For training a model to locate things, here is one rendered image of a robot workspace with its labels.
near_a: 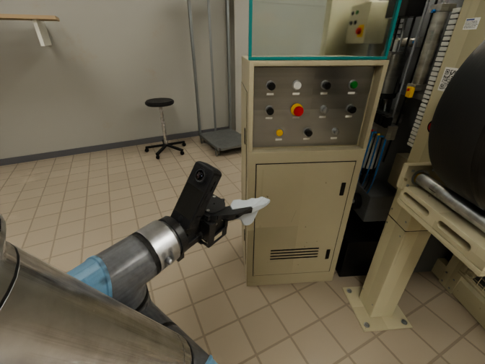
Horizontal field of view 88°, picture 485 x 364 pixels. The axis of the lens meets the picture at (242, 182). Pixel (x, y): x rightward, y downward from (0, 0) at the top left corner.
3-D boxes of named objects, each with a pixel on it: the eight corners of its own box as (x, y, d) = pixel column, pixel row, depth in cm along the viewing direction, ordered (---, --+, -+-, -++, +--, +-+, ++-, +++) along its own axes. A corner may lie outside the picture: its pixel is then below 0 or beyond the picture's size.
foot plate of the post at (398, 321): (342, 288, 155) (343, 285, 154) (383, 285, 156) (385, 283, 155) (363, 331, 131) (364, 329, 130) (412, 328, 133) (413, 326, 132)
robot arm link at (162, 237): (129, 223, 39) (162, 251, 35) (154, 209, 42) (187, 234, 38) (135, 255, 43) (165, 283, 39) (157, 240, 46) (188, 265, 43)
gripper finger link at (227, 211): (246, 203, 51) (204, 207, 48) (247, 196, 50) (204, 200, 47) (253, 219, 47) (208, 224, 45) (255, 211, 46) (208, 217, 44)
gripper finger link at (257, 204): (265, 217, 54) (224, 221, 52) (270, 195, 51) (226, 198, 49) (271, 227, 52) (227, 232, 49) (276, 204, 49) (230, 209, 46)
